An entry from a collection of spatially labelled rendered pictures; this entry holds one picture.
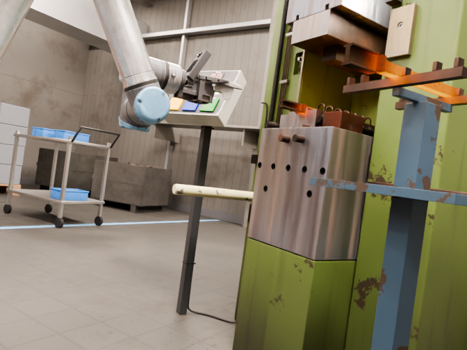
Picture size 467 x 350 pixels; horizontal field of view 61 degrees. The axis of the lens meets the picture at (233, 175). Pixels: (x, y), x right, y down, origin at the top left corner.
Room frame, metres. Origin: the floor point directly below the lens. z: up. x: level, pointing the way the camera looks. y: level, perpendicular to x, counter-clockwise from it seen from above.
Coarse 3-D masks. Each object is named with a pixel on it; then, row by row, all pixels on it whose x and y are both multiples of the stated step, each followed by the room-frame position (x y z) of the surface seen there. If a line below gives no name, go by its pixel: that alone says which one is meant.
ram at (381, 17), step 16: (304, 0) 1.59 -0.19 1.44; (320, 0) 1.51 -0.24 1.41; (336, 0) 1.45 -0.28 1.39; (352, 0) 1.46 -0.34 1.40; (368, 0) 1.50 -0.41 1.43; (384, 0) 1.55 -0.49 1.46; (288, 16) 1.66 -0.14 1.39; (304, 16) 1.58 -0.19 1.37; (352, 16) 1.51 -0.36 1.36; (368, 16) 1.51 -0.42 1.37; (384, 16) 1.56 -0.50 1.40; (384, 32) 1.62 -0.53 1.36
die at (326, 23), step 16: (320, 16) 1.50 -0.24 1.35; (336, 16) 1.49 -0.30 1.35; (304, 32) 1.57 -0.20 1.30; (320, 32) 1.50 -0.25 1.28; (336, 32) 1.49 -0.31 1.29; (352, 32) 1.54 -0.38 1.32; (368, 32) 1.59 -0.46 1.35; (304, 48) 1.65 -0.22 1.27; (320, 48) 1.63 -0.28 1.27; (368, 48) 1.60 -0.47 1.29; (384, 48) 1.65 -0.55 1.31
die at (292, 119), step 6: (306, 108) 1.51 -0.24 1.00; (288, 114) 1.59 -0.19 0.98; (294, 114) 1.56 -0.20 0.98; (300, 114) 1.54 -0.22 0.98; (306, 114) 1.51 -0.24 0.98; (312, 114) 1.48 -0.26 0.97; (318, 114) 1.47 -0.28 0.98; (282, 120) 1.62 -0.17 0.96; (288, 120) 1.59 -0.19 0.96; (294, 120) 1.56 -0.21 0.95; (300, 120) 1.53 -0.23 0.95; (306, 120) 1.50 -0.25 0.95; (312, 120) 1.48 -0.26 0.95; (282, 126) 1.61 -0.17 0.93; (288, 126) 1.58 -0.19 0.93; (294, 126) 1.56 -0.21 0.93; (300, 126) 1.53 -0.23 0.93; (318, 126) 1.48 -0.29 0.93; (366, 126) 1.63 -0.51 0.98; (372, 126) 1.65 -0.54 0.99
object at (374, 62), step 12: (348, 48) 0.83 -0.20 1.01; (360, 48) 0.84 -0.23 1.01; (348, 60) 0.83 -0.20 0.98; (360, 60) 0.85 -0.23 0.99; (372, 60) 0.87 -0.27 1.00; (384, 60) 0.86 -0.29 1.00; (372, 72) 0.87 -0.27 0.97; (384, 72) 0.89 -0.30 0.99; (396, 72) 0.90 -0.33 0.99; (432, 84) 0.96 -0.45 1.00; (444, 84) 0.99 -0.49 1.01; (444, 96) 1.02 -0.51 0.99
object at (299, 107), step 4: (280, 100) 1.48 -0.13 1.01; (284, 100) 1.46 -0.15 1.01; (288, 100) 1.47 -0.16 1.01; (284, 104) 1.47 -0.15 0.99; (288, 104) 1.48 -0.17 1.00; (292, 104) 1.49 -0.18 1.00; (296, 104) 1.50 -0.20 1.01; (300, 104) 1.50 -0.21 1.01; (304, 104) 1.50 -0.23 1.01; (284, 108) 1.49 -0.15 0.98; (288, 108) 1.48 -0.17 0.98; (292, 108) 1.48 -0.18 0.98; (296, 108) 1.50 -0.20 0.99; (300, 108) 1.52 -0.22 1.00; (304, 108) 1.50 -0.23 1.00; (312, 108) 1.54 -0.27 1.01; (296, 112) 1.53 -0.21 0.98; (300, 112) 1.52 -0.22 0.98; (304, 112) 1.51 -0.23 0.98
